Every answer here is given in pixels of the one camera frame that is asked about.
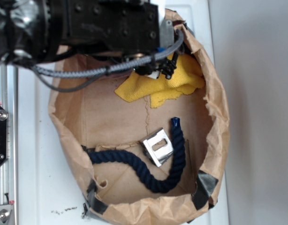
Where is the dark blue rope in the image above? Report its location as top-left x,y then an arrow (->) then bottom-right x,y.
84,116 -> 187,194

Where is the aluminium extrusion rail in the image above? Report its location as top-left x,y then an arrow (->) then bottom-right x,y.
0,66 -> 18,225

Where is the yellow cloth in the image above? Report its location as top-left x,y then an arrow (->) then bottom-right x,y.
114,54 -> 205,108

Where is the aluminium corner bracket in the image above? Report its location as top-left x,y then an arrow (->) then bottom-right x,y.
0,204 -> 15,225

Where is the metal bracket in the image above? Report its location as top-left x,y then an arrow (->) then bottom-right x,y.
140,128 -> 174,167

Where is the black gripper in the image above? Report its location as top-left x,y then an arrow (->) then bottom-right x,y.
49,0 -> 174,57

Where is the grey braided cable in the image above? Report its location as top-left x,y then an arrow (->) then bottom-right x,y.
31,29 -> 184,92

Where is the brown paper bag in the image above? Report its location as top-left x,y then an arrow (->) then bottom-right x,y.
48,9 -> 230,225

